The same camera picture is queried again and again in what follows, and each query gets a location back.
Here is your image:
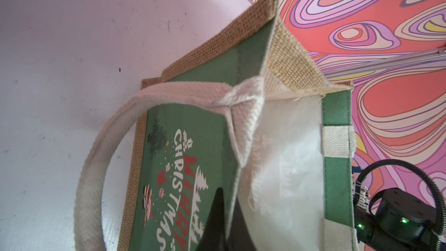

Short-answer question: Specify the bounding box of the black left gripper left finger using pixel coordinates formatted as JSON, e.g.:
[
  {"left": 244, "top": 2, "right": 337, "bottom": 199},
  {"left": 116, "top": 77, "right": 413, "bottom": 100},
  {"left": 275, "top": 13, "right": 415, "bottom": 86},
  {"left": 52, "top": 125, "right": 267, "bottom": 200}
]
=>
[{"left": 196, "top": 188, "right": 226, "bottom": 251}]

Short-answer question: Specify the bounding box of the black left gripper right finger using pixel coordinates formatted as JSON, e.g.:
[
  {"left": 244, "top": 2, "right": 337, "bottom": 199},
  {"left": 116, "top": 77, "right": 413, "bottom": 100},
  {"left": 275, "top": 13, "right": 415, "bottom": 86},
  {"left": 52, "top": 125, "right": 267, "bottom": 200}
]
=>
[{"left": 226, "top": 199, "right": 257, "bottom": 251}]

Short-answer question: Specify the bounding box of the burlap tote bag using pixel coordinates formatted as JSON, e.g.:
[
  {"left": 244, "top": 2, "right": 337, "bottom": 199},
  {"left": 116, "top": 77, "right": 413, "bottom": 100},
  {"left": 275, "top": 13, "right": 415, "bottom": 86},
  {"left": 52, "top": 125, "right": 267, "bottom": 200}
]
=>
[{"left": 74, "top": 0, "right": 359, "bottom": 251}]

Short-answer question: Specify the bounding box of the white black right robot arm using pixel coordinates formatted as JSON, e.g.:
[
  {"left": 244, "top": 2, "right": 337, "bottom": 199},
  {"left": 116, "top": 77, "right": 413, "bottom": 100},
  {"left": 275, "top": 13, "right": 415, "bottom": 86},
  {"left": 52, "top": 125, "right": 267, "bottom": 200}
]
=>
[{"left": 353, "top": 159, "right": 446, "bottom": 251}]

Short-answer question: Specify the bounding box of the metal cup of pencils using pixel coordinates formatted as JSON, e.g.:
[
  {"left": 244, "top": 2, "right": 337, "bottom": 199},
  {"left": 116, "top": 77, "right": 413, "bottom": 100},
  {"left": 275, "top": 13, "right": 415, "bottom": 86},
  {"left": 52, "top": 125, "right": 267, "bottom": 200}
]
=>
[{"left": 353, "top": 186, "right": 370, "bottom": 211}]

